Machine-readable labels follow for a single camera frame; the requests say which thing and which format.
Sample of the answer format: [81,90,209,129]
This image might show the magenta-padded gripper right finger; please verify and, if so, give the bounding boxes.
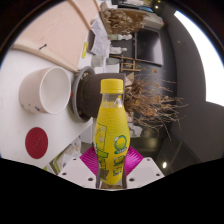
[122,145,166,189]

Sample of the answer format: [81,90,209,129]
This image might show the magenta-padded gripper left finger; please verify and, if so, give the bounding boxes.
[57,145,101,189]

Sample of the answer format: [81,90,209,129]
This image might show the yellow drink bottle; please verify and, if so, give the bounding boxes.
[93,78,131,188]

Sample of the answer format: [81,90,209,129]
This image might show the flat round red coaster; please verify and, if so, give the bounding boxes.
[25,126,50,160]

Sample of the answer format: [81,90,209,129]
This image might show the grey plant saucer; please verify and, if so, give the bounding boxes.
[71,65,96,124]

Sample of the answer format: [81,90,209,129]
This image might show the dried plant in brown pot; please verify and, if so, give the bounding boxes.
[77,68,189,141]

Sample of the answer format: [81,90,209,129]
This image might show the white dotted mug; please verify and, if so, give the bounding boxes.
[18,66,73,115]

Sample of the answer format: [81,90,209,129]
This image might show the cardboard box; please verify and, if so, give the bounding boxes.
[124,72,136,88]

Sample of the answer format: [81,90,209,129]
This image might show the small wooden easel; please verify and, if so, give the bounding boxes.
[119,54,142,73]

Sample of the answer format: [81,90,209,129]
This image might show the small yellow flat item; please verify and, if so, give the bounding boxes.
[81,42,90,59]

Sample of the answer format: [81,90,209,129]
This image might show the small white bust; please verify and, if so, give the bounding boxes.
[111,33,134,42]
[109,46,128,56]

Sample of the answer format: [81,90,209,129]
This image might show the long ceiling light strip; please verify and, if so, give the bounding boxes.
[173,9,224,108]

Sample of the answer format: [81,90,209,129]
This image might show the stack of printed papers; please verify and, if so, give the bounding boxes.
[89,18,113,58]

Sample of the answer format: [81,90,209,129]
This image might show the light wooden board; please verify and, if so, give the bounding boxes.
[11,0,101,73]

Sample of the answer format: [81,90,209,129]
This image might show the dark wall screen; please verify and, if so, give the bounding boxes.
[134,28,165,66]

